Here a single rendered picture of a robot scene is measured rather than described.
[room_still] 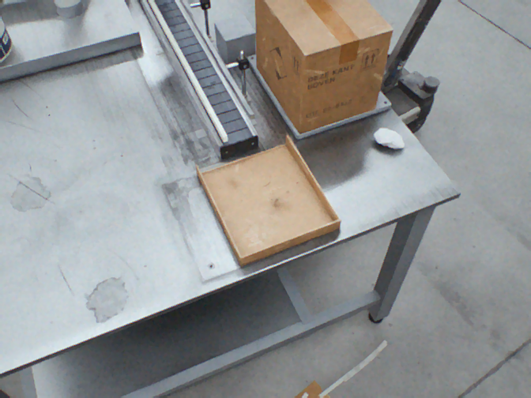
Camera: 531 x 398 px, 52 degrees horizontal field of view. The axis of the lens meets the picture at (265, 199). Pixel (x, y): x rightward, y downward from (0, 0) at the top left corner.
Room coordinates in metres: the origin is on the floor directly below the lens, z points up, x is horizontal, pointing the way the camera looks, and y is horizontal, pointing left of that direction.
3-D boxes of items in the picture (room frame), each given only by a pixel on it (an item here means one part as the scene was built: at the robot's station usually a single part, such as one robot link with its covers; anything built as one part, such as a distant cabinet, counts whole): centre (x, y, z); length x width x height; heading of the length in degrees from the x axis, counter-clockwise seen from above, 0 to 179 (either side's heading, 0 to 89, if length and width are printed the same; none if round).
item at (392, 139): (1.00, -0.33, 0.85); 0.08 x 0.07 x 0.04; 37
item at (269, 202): (0.81, 0.00, 0.85); 0.30 x 0.26 x 0.04; 24
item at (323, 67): (1.20, -0.14, 0.99); 0.30 x 0.24 x 0.27; 24
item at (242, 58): (1.17, 0.08, 0.91); 0.07 x 0.03 x 0.16; 114
